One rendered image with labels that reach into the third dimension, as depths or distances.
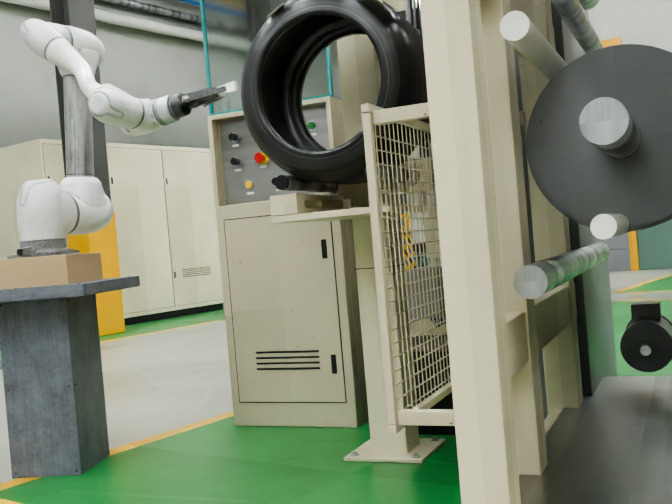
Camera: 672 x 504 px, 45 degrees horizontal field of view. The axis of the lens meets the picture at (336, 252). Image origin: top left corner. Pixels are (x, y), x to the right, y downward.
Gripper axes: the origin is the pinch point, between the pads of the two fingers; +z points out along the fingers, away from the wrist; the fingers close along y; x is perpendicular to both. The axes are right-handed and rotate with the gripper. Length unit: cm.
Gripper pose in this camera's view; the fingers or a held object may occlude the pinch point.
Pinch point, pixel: (227, 88)
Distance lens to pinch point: 261.0
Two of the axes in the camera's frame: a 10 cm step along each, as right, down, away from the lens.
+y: 4.0, -0.4, 9.1
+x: 2.1, 9.8, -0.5
